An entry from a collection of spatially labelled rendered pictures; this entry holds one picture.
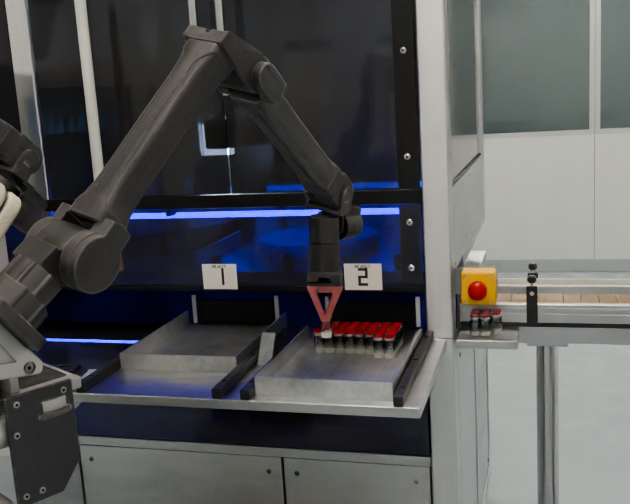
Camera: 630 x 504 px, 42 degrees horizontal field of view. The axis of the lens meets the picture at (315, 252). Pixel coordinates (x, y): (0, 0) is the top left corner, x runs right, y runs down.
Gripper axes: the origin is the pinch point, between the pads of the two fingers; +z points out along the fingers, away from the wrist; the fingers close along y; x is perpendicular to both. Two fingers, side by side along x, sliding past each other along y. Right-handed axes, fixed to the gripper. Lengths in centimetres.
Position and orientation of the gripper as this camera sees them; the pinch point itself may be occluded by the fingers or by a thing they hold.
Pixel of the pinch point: (324, 316)
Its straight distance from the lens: 161.0
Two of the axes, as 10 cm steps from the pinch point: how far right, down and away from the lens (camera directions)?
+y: 0.0, -1.5, 9.9
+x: -10.0, 0.1, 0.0
